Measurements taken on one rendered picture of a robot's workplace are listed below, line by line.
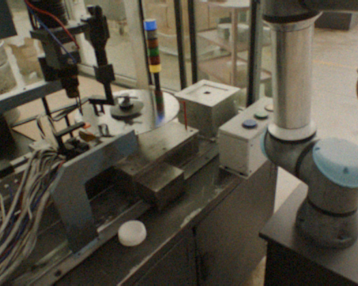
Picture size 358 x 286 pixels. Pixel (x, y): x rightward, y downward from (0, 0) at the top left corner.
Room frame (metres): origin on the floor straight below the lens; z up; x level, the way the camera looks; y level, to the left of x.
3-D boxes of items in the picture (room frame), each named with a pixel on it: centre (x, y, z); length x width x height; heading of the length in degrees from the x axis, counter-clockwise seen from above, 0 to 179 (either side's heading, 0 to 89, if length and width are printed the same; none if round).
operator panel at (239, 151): (0.93, -0.24, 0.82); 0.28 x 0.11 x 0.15; 136
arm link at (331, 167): (0.59, -0.34, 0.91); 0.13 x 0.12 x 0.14; 28
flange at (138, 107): (0.94, 0.17, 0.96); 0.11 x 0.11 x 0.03
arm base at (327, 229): (0.58, -0.35, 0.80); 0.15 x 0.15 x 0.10
